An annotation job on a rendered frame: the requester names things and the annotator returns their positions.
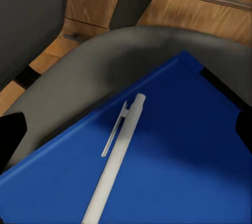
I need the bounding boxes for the pen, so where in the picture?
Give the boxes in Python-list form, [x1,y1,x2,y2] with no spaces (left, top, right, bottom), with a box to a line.
[81,94,146,224]

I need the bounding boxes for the swivel chair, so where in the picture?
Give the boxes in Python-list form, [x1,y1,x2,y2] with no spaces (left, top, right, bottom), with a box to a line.
[0,0,252,224]

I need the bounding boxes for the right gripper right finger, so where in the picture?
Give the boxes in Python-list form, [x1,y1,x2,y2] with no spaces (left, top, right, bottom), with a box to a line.
[235,111,252,154]

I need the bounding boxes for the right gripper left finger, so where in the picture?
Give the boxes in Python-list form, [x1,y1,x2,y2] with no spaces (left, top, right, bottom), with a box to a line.
[0,112,27,174]

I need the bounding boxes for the folder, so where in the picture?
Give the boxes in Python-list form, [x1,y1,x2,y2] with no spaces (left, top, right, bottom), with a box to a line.
[0,49,252,224]

